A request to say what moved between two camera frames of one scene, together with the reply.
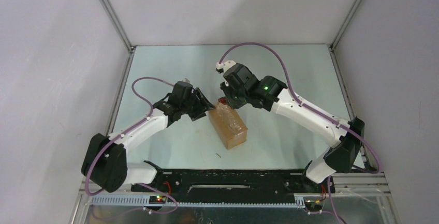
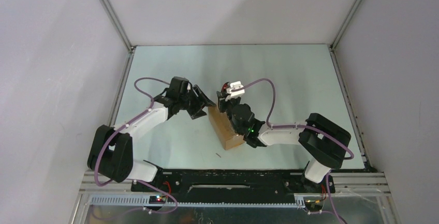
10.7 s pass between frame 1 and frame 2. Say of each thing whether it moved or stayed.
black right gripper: moved
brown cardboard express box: stayed
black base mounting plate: stayed
